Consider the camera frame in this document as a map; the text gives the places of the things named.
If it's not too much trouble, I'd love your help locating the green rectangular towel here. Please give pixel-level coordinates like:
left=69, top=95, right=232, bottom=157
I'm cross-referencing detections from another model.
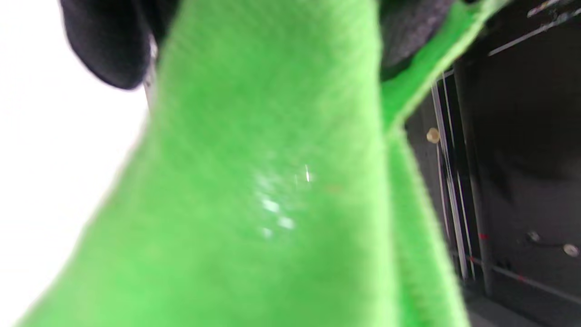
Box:
left=18, top=0, right=513, bottom=327

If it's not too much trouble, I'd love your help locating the person's left hand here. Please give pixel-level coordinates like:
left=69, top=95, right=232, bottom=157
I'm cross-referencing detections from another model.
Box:
left=59, top=0, right=459, bottom=90

